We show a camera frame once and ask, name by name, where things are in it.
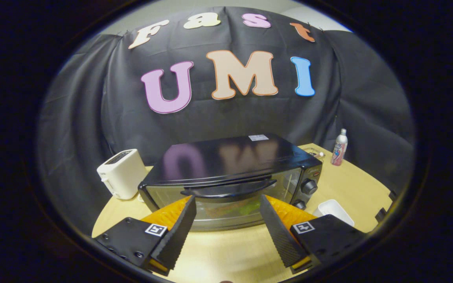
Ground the clear glass cup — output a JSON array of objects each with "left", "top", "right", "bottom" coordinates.
[{"left": 305, "top": 147, "right": 326, "bottom": 162}]

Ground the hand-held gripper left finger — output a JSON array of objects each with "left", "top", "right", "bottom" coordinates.
[{"left": 93, "top": 195, "right": 197, "bottom": 276}]

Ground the black backdrop cloth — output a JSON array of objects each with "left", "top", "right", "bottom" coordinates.
[{"left": 37, "top": 6, "right": 415, "bottom": 233}]

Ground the lettuce sandwich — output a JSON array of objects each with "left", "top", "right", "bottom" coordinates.
[{"left": 205, "top": 200, "right": 261, "bottom": 217}]

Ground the white pop-up toaster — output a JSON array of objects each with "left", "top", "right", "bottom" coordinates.
[{"left": 97, "top": 149, "right": 147, "bottom": 200}]

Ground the silver pink spray bottle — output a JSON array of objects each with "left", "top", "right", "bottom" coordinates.
[{"left": 331, "top": 129, "right": 348, "bottom": 166}]

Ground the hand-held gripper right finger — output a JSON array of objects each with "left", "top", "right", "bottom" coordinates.
[{"left": 260, "top": 195, "right": 368, "bottom": 274}]

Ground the black toaster oven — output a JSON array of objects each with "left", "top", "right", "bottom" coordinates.
[{"left": 138, "top": 134, "right": 323, "bottom": 231}]

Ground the white plastic tray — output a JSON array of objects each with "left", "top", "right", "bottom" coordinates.
[{"left": 313, "top": 199, "right": 355, "bottom": 227}]

